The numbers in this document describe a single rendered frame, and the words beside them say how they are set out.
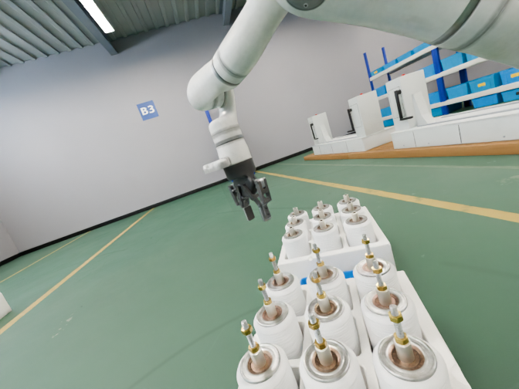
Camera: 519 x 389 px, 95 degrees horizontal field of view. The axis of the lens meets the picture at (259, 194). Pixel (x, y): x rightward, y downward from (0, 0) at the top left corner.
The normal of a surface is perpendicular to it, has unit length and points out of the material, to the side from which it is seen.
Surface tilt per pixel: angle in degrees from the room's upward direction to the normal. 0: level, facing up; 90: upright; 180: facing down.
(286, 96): 90
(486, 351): 0
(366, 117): 90
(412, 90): 90
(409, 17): 140
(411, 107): 90
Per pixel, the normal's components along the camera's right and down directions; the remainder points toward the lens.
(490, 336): -0.32, -0.93
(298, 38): 0.21, 0.13
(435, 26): -0.20, 0.95
